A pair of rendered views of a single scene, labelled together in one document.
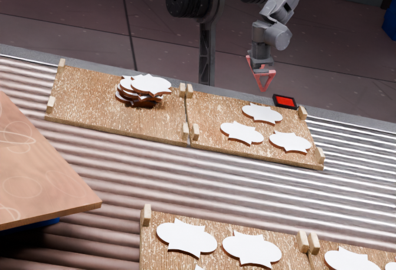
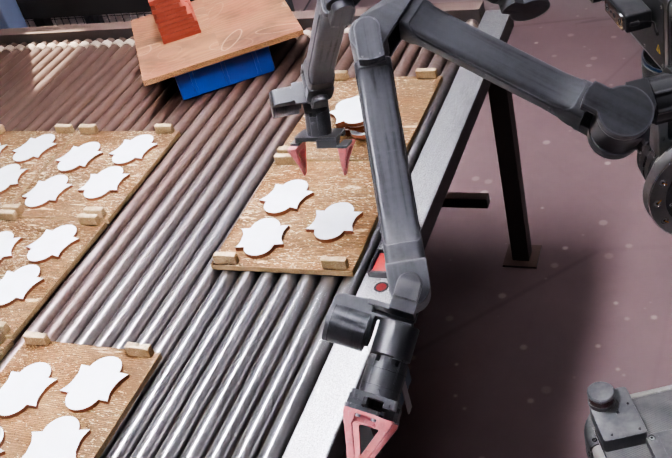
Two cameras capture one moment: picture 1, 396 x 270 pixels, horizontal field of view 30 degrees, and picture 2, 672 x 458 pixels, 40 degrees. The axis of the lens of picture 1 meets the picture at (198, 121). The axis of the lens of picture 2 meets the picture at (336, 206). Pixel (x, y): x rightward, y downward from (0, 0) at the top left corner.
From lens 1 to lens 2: 363 cm
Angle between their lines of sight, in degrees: 102
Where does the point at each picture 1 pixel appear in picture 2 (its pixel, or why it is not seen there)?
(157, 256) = (123, 137)
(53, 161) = (196, 59)
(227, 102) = (368, 195)
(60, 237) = (168, 103)
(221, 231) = (135, 170)
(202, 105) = (357, 173)
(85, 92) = not seen: hidden behind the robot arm
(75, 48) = not seen: outside the picture
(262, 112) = (335, 220)
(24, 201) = (154, 54)
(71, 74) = (417, 84)
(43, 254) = (156, 99)
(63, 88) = not seen: hidden behind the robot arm
